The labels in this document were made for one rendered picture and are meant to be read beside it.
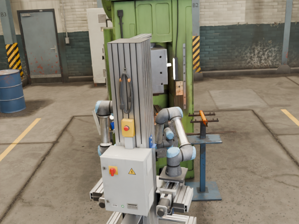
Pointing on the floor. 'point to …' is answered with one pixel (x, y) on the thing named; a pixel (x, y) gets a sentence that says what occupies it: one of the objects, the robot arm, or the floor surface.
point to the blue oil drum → (11, 92)
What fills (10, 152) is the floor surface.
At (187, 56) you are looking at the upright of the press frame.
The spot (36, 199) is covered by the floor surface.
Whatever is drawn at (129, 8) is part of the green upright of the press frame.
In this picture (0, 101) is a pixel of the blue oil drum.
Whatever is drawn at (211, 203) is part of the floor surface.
